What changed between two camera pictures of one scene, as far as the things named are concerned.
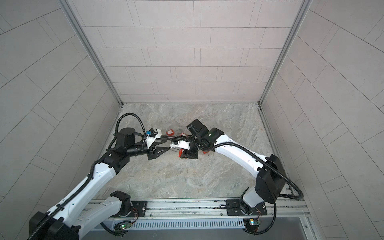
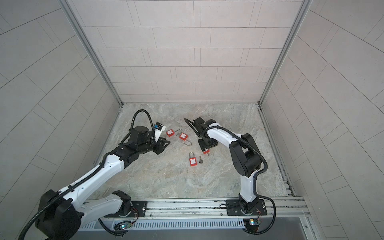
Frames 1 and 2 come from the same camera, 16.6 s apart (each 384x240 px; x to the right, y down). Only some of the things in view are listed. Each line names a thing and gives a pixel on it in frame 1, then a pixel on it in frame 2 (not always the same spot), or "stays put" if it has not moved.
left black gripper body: [150, 153] to [157, 147]
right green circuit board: [251, 224] stays put
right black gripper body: [192, 152] to [207, 143]
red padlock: [170, 132] stays put
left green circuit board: [125, 226] stays put
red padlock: [180, 152] to [193, 159]
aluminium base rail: [287, 209] stays put
